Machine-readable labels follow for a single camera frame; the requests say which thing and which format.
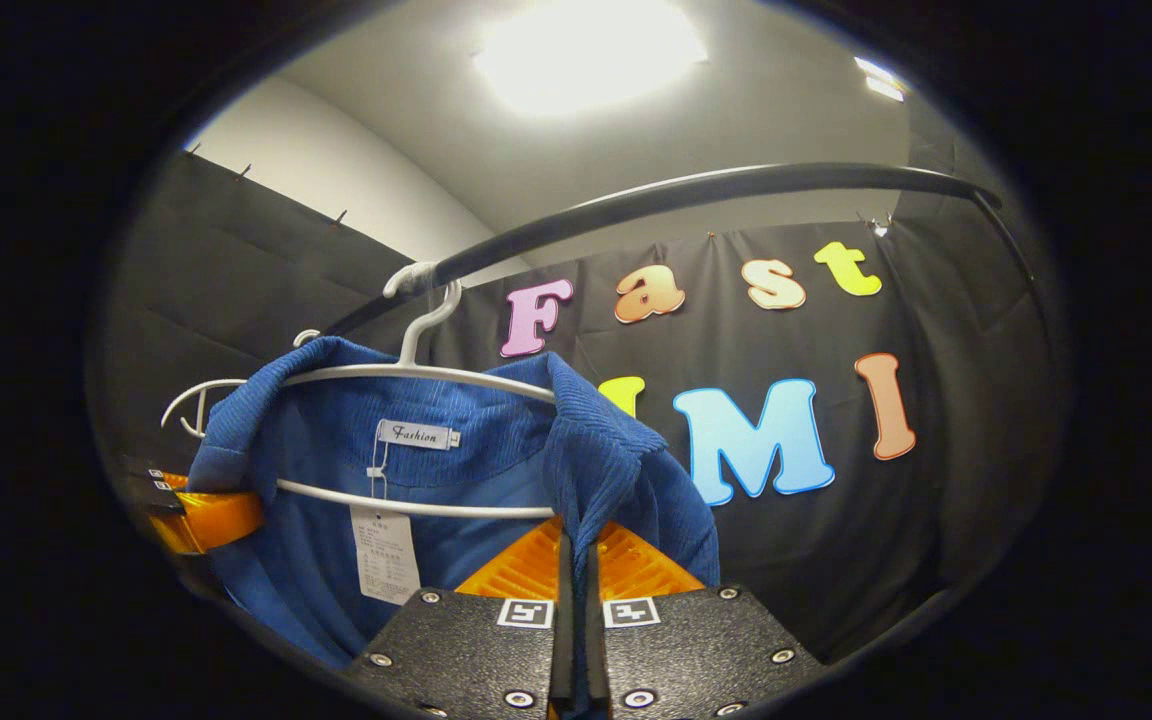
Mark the white plastic clothes hanger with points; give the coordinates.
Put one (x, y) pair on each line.
(416, 370)
(186, 395)

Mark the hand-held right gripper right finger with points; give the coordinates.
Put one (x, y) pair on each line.
(696, 650)

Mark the large ceiling light panel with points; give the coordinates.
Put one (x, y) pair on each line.
(586, 50)

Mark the small ceiling light panel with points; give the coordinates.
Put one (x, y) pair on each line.
(881, 80)

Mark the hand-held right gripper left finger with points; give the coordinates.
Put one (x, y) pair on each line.
(563, 650)

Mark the black metal clothes rack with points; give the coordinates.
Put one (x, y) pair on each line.
(736, 182)

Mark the black backdrop cloth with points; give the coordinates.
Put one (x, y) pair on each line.
(886, 560)

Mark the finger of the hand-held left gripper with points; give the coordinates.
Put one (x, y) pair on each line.
(216, 518)

